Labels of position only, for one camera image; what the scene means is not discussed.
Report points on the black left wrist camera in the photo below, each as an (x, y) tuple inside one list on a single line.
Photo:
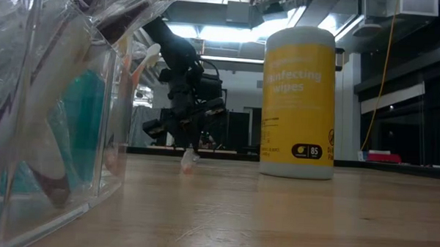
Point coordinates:
[(210, 87)]

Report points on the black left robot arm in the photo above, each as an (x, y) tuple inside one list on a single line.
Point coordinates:
[(175, 52)]

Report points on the grey cloth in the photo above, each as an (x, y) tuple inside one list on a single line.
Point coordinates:
[(139, 126)]

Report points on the white vent unit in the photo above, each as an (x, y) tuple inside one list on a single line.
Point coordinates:
[(411, 5)]

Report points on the yellow disinfecting wipes canister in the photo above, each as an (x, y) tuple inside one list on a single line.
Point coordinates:
[(297, 115)]

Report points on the ceiling light strip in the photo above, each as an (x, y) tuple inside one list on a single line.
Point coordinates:
[(237, 59)]

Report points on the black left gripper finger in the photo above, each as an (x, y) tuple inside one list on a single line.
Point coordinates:
[(198, 137), (182, 140)]

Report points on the bright ceiling light panel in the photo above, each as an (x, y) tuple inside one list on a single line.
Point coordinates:
[(227, 34)]

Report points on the grey ceiling box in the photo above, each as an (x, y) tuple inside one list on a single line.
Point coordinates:
[(238, 12)]

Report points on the unwrapped orange white toothbrush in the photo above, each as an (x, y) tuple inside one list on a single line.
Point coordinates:
[(152, 55)]

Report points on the red box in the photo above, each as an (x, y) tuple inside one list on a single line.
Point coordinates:
[(384, 158)]

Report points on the black partition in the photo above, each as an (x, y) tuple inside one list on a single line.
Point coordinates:
[(238, 131)]

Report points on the clear acrylic organizer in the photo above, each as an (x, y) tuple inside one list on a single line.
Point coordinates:
[(92, 207)]

